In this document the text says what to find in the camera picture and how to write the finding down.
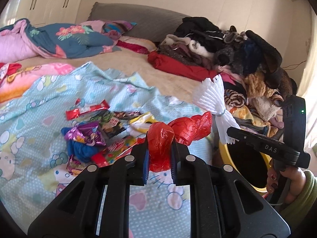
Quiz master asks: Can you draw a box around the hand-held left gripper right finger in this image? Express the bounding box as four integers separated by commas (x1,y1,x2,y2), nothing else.
172,139,290,238

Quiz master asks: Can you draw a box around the pile of snack wrappers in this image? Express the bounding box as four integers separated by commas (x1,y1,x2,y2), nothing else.
64,110,159,177

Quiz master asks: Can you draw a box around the red foil wrapper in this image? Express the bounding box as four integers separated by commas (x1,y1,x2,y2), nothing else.
66,99,111,121

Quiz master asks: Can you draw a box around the light blue cartoon bedsheet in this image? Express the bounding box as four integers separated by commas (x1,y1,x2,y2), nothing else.
0,62,223,238

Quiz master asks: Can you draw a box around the blue plastic bag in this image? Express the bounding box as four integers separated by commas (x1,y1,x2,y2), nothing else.
61,127,100,164

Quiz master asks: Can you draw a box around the red plastic bag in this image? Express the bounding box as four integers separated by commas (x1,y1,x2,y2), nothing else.
149,111,213,173

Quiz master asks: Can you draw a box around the purple striped cloth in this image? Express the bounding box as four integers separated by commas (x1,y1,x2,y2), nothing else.
102,20,137,40

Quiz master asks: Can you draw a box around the white curtain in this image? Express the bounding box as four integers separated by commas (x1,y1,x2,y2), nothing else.
297,30,317,154

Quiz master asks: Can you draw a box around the red and cream pillow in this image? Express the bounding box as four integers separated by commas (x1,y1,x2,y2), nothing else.
116,36,157,55

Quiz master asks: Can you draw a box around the pink cartoon blanket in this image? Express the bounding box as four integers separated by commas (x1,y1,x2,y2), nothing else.
0,63,76,105

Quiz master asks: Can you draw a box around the white foam fruit net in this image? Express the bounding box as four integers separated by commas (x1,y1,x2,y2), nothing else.
192,76,240,145

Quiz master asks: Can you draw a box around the person's right hand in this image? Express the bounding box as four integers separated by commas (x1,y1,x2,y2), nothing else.
266,160,308,204

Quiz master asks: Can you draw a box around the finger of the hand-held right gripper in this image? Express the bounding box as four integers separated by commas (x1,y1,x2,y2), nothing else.
226,126,263,152

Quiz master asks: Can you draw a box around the blue floral quilt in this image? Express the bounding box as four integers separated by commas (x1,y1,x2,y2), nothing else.
0,18,122,59

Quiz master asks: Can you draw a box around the thin dark cable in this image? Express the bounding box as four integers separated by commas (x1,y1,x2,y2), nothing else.
282,60,308,70

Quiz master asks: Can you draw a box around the cream wardrobe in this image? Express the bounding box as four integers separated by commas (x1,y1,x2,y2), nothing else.
0,0,88,28

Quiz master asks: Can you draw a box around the pile of clothes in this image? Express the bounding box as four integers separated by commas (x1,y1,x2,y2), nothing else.
148,16,299,139

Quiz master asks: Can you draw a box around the person's right forearm green sleeve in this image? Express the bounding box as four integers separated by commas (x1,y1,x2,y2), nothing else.
280,170,317,226

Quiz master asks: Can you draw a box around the yellow waste bin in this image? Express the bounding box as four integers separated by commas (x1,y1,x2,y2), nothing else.
217,139,276,194

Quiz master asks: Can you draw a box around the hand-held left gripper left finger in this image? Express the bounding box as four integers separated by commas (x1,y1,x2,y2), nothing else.
27,131,150,238

